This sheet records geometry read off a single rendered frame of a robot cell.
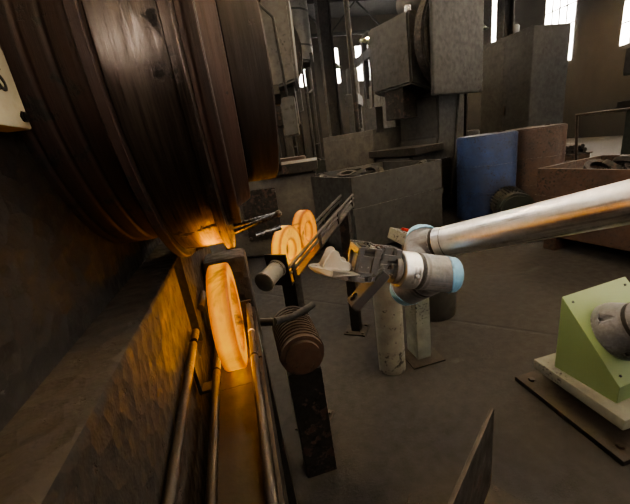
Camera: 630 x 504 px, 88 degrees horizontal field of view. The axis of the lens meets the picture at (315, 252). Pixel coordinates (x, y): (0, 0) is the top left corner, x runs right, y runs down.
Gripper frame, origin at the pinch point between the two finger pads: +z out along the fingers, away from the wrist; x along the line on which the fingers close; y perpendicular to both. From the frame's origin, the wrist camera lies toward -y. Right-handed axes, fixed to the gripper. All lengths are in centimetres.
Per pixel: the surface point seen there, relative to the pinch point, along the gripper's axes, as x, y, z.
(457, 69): -271, 147, -190
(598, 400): 2, -34, -100
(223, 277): 17.4, 2.7, 19.2
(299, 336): -10.2, -22.4, -2.0
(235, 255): -7.0, -0.5, 17.3
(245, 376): 19.0, -14.2, 13.9
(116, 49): 36, 28, 29
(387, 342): -47, -44, -51
